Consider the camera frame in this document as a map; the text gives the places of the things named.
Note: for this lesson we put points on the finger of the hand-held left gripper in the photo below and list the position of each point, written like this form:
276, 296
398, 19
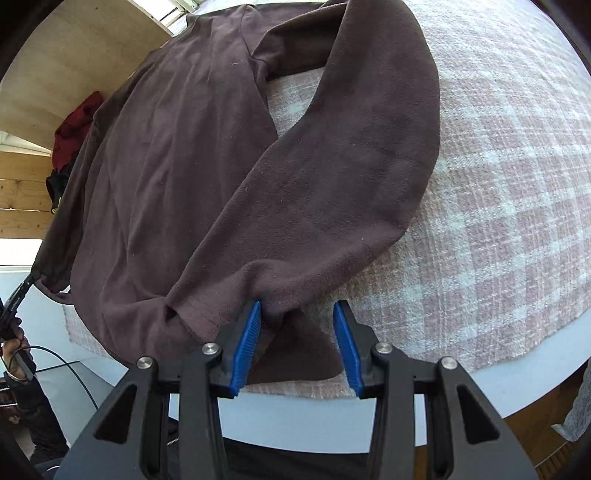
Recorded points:
25, 290

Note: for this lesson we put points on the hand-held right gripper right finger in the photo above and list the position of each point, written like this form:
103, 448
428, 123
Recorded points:
346, 346

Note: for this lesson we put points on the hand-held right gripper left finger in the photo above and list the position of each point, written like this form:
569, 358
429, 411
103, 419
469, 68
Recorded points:
244, 346

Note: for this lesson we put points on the brown fleece sweater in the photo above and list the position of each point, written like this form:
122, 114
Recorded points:
207, 161

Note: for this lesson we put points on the person's left forearm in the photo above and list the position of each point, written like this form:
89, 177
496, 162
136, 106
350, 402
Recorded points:
37, 415

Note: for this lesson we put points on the person's left hand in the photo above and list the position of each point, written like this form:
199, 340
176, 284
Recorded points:
9, 360

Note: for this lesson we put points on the pine plank board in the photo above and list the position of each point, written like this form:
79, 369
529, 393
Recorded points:
23, 198

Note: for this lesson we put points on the black garment with yellow stripes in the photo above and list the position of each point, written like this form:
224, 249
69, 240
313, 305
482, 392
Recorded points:
56, 189

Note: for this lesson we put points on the dark red garment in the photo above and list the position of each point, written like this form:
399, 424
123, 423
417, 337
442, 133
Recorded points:
74, 129

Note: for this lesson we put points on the pink plaid table cloth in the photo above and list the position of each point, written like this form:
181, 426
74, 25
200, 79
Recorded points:
485, 184

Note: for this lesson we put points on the large light wooden board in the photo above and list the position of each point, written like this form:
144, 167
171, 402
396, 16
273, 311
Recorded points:
69, 55

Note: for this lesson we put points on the white patterned cloth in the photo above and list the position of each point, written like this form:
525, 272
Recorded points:
577, 410

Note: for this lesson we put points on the white window frame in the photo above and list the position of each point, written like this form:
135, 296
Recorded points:
182, 9

